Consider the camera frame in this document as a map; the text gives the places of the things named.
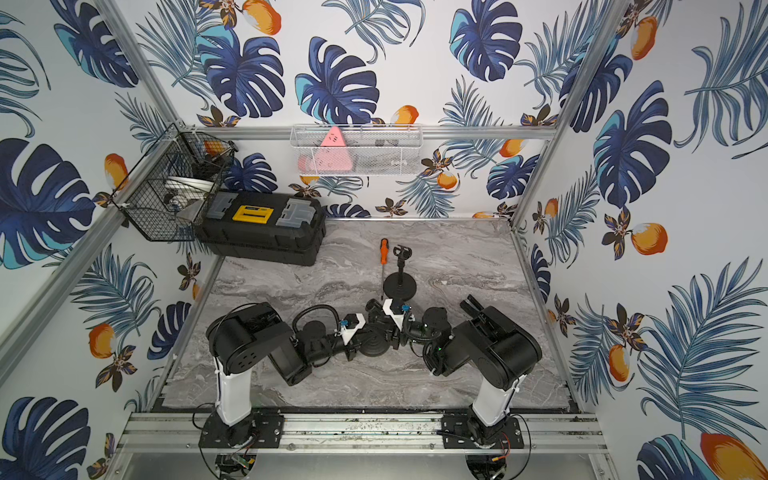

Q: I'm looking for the clear mesh wall tray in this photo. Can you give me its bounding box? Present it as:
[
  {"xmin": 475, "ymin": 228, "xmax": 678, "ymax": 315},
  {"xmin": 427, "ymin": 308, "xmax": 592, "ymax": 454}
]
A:
[{"xmin": 290, "ymin": 124, "xmax": 423, "ymax": 176}]

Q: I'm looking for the black wire basket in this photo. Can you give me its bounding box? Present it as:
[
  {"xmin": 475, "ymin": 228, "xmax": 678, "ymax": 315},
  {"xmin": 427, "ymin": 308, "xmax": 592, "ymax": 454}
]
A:
[{"xmin": 110, "ymin": 124, "xmax": 237, "ymax": 243}]

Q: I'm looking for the aluminium front rail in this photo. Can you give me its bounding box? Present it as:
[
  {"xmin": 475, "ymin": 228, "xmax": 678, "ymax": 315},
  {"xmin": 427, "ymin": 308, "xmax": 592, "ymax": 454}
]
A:
[{"xmin": 117, "ymin": 412, "xmax": 608, "ymax": 455}]

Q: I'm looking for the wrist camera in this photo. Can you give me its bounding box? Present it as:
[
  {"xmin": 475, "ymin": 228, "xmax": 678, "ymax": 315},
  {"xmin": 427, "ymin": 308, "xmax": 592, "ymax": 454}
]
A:
[
  {"xmin": 383, "ymin": 298, "xmax": 412, "ymax": 331},
  {"xmin": 338, "ymin": 313, "xmax": 366, "ymax": 346}
]

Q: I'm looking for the black plastic toolbox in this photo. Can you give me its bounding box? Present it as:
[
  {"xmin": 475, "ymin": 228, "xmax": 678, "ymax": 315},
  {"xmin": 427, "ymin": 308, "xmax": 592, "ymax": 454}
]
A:
[{"xmin": 195, "ymin": 191, "xmax": 326, "ymax": 266}]

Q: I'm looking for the black stand pole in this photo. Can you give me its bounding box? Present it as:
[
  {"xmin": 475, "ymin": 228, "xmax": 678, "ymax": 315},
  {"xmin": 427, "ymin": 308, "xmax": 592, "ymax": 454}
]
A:
[{"xmin": 393, "ymin": 245, "xmax": 413, "ymax": 284}]

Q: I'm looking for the black clip piece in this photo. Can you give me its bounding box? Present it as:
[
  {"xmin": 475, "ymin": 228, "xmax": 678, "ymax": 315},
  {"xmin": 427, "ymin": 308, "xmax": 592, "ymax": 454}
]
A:
[{"xmin": 460, "ymin": 295, "xmax": 485, "ymax": 319}]

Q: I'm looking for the black round base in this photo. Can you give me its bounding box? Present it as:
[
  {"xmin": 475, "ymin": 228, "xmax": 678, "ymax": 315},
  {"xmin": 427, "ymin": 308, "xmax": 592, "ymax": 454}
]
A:
[
  {"xmin": 383, "ymin": 273, "xmax": 417, "ymax": 301},
  {"xmin": 356, "ymin": 329, "xmax": 391, "ymax": 357}
]

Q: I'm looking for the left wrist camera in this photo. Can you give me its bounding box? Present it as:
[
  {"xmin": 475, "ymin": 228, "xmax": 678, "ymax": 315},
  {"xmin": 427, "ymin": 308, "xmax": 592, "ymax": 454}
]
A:
[{"xmin": 338, "ymin": 313, "xmax": 366, "ymax": 346}]

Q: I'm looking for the orange handled screwdriver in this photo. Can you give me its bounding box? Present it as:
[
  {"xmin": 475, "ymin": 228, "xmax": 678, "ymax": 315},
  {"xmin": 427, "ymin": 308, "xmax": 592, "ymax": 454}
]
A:
[{"xmin": 379, "ymin": 238, "xmax": 390, "ymax": 300}]

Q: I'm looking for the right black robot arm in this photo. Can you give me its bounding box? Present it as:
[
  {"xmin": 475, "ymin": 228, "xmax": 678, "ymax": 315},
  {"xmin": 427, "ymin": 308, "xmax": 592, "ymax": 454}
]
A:
[{"xmin": 366, "ymin": 296, "xmax": 542, "ymax": 429}]

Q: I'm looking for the pink triangle card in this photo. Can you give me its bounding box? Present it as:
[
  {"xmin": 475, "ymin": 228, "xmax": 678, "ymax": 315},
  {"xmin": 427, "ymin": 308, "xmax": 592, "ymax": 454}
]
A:
[{"xmin": 307, "ymin": 126, "xmax": 354, "ymax": 173}]

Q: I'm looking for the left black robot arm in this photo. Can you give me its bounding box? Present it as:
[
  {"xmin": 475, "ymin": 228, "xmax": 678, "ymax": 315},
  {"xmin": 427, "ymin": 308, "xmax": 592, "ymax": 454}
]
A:
[{"xmin": 206, "ymin": 302, "xmax": 366, "ymax": 427}]

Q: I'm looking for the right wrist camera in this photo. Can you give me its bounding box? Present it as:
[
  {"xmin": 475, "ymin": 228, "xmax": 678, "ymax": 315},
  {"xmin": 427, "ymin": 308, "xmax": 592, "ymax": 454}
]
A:
[{"xmin": 383, "ymin": 298, "xmax": 412, "ymax": 331}]

